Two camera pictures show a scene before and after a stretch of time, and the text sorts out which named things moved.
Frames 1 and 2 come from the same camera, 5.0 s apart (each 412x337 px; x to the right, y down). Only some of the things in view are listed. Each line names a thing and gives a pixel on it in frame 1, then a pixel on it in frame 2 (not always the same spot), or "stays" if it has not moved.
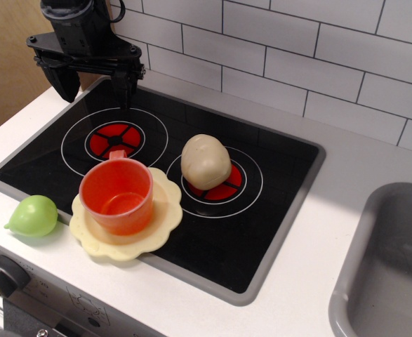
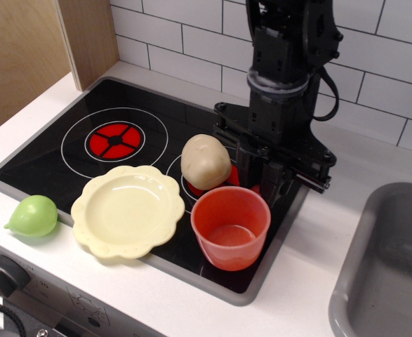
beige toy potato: [205, 162] stays
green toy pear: [35, 215] stays
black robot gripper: [88, 41] to [276, 128]
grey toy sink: [384, 290] stays
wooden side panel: [12, 77] stays
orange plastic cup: [117, 194] to [231, 222]
